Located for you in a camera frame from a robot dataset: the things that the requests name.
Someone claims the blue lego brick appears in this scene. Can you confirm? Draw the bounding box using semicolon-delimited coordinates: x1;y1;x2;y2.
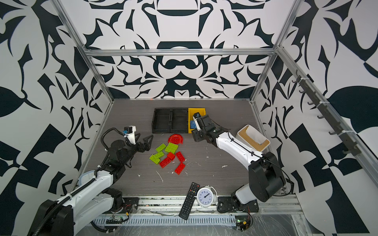
190;120;197;129

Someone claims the red lego brick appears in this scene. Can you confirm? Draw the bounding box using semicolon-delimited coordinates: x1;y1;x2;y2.
175;151;186;163
174;163;186;175

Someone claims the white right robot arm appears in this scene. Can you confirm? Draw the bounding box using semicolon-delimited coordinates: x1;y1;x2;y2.
192;113;286;213

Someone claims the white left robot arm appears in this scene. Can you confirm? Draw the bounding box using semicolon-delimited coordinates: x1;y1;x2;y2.
28;126;154;236

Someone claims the green small lego brick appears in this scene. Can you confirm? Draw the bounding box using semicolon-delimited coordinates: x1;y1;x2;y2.
156;143;166;152

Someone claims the green L-shaped lego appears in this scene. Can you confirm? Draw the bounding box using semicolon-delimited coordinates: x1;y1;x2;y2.
149;151;164;164

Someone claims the black left storage bin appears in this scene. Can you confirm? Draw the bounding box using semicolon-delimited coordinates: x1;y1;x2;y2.
152;108;172;134

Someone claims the black storage bin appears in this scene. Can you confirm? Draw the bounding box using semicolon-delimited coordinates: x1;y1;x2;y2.
152;108;172;134
170;108;188;133

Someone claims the yellow storage bin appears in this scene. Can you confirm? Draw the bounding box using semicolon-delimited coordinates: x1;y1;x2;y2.
188;108;206;133

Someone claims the green square lego plate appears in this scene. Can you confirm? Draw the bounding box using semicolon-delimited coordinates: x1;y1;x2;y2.
165;143;179;154

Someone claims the red lego pair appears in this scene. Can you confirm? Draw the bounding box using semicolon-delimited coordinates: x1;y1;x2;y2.
159;152;176;168

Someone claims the red arch lego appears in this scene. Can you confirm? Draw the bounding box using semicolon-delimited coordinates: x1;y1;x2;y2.
168;134;184;145

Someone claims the black middle storage bin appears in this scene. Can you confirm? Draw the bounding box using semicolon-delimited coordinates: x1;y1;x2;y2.
170;108;188;133

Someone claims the red lego brick front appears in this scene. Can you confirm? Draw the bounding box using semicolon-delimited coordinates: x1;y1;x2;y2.
174;163;186;175

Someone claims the white tissue box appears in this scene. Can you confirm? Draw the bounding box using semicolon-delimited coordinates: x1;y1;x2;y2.
236;124;270;152

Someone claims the blue square clock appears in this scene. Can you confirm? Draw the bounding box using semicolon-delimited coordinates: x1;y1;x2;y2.
77;170;96;188

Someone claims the white alarm clock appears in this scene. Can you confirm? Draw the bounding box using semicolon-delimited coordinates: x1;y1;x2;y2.
196;185;218;208

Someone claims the black remote control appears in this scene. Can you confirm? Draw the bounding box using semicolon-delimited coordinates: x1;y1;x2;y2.
179;182;200;220

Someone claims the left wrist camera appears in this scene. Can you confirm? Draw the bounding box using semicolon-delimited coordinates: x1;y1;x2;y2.
123;125;136;145

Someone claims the white cable duct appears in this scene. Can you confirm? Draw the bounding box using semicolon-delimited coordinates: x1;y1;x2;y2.
94;215;237;227

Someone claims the wall hook rack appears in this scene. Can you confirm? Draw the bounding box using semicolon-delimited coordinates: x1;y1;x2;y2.
293;75;362;156

